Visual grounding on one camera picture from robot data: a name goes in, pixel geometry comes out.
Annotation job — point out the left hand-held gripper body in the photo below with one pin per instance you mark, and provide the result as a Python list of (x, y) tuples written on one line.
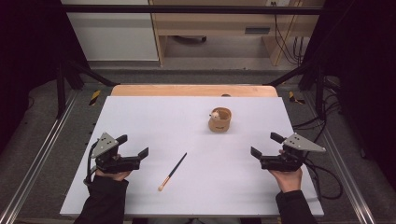
[(107, 163)]

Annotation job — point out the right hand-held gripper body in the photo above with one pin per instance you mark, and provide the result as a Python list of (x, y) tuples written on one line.
[(285, 161)]

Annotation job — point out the round wooden brush holder cup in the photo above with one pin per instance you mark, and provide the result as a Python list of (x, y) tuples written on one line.
[(219, 123)]

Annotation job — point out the person's left hand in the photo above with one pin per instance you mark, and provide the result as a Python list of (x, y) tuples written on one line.
[(116, 176)]

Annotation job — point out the person's right hand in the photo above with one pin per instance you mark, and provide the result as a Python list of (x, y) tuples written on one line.
[(289, 180)]

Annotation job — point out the yellow black striped tape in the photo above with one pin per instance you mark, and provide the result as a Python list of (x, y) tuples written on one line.
[(294, 98), (95, 97)]

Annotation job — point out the white table mat board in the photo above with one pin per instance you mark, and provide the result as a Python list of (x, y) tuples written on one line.
[(186, 140)]

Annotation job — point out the light wooden table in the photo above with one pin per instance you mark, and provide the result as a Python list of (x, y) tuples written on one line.
[(186, 90)]

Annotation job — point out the white cabinet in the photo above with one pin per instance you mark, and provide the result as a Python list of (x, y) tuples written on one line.
[(115, 37)]

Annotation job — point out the black curtain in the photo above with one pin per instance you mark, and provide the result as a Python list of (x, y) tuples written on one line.
[(364, 77), (28, 62)]

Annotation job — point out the grey label plate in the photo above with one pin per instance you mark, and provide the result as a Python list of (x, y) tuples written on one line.
[(257, 30)]

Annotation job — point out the light wooden desk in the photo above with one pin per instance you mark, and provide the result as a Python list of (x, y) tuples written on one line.
[(218, 21)]

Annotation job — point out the aluminium floor rail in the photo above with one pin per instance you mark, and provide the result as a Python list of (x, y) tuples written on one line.
[(342, 168), (37, 161)]

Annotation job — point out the black metal frame stand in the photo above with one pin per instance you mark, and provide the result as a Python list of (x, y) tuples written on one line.
[(319, 93), (61, 93)]

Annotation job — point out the black horizontal frame bar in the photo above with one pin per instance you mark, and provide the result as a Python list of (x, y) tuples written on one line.
[(186, 9)]

